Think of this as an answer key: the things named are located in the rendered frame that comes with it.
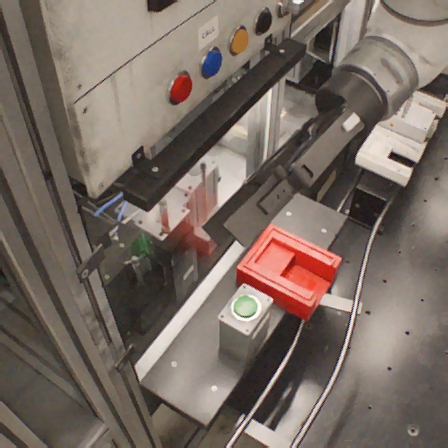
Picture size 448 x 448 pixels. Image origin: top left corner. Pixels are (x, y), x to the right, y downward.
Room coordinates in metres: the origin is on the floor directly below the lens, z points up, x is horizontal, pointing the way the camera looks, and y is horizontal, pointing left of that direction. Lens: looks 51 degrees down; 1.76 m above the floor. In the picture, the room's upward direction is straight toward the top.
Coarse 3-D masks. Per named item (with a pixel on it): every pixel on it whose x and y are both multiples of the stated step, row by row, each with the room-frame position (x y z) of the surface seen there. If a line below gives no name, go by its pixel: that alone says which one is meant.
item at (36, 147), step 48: (0, 0) 0.33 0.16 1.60; (0, 48) 0.32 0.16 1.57; (336, 48) 1.16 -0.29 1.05; (0, 96) 0.31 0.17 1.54; (48, 144) 0.33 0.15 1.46; (48, 192) 0.32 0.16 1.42; (96, 288) 0.33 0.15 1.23; (96, 336) 0.31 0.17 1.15; (144, 432) 0.32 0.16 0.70; (192, 432) 0.48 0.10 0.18
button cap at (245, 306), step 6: (234, 300) 0.44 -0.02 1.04; (240, 300) 0.44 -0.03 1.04; (246, 300) 0.44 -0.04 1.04; (252, 300) 0.44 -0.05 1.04; (234, 306) 0.43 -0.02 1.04; (240, 306) 0.43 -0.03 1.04; (246, 306) 0.43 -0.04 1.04; (252, 306) 0.43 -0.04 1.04; (258, 306) 0.43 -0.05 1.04; (234, 312) 0.42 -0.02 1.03; (240, 312) 0.42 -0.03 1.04; (246, 312) 0.42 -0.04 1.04; (252, 312) 0.42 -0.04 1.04
